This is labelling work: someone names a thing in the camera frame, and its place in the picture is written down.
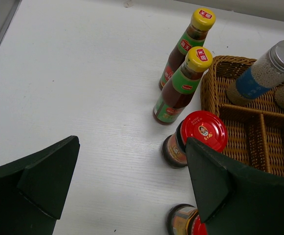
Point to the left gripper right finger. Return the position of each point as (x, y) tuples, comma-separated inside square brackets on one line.
[(233, 198)]

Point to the far yellow-cap sauce bottle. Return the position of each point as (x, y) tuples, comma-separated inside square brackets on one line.
[(195, 35)]

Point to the yellow-cap sauce bottle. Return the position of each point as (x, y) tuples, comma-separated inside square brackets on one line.
[(195, 35), (178, 92)]

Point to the near yellow-cap sauce bottle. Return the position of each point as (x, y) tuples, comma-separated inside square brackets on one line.
[(178, 92)]

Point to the wicker basket tray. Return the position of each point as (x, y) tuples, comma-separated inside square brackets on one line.
[(255, 131)]

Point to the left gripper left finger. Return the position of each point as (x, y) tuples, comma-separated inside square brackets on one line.
[(33, 189)]

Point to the near red-lid chili jar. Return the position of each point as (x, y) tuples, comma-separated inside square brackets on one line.
[(183, 219)]

